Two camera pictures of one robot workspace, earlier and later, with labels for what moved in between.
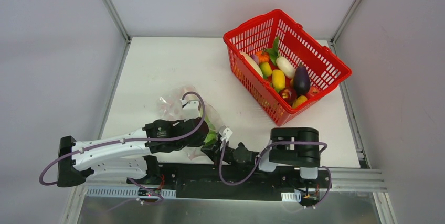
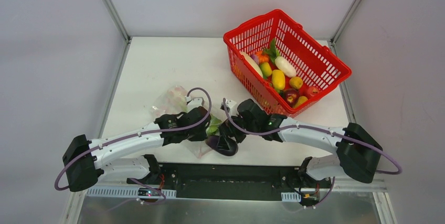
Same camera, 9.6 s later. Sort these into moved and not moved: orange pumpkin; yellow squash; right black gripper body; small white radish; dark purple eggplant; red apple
Moved: right black gripper body; dark purple eggplant
Not moved: small white radish; orange pumpkin; red apple; yellow squash
